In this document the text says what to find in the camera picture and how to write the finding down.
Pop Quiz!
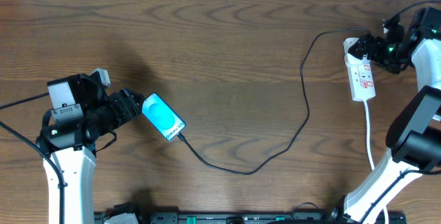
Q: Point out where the blue screen Galaxy smartphone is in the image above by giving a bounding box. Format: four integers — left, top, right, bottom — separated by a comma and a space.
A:
142, 92, 186, 141

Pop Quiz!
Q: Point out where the black USB charging cable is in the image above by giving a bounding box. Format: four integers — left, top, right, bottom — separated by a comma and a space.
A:
176, 28, 371, 176

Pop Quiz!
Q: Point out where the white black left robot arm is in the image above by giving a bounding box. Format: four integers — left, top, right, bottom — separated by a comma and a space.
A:
37, 68, 145, 223

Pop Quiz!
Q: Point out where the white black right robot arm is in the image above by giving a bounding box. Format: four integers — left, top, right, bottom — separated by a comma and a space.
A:
331, 7, 440, 223

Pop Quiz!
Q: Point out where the white USB charger adapter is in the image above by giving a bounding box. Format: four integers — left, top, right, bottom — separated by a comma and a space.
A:
342, 37, 369, 68

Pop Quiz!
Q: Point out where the white power strip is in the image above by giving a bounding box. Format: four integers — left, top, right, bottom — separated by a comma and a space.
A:
345, 54, 376, 102

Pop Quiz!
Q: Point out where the white power strip cord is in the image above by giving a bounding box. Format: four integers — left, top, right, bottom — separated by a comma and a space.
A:
362, 100, 390, 224

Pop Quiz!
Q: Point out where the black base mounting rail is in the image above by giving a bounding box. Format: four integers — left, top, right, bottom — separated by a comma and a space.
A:
94, 211, 407, 224

